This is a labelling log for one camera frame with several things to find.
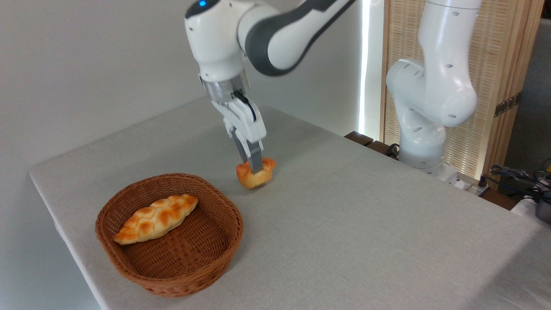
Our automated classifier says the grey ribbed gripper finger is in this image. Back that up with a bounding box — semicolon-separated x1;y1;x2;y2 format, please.
235;137;264;175
223;118;240;149

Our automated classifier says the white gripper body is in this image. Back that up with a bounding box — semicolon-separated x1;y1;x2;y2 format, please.
210;91;267;146

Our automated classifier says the small round muffin bread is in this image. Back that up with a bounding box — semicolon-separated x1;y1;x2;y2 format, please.
235;157;276;189

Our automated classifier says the long braided bread loaf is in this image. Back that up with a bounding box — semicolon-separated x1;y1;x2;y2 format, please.
113;193;199;245

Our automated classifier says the brown woven wicker basket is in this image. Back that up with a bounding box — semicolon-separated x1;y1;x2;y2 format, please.
95;173;244;298

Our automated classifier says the grey tablecloth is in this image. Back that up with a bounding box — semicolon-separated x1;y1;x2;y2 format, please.
29;96;551;310

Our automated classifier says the dark brown wooden furniture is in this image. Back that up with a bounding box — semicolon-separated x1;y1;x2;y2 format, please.
344;131;399;159

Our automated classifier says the black metal screen hinge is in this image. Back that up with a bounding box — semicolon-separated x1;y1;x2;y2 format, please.
494;92;523;118

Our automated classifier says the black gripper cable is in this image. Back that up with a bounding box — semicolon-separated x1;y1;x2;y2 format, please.
233;90;258;123

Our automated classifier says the black cable bundle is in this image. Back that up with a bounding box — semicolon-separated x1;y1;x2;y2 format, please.
489;164;551;199

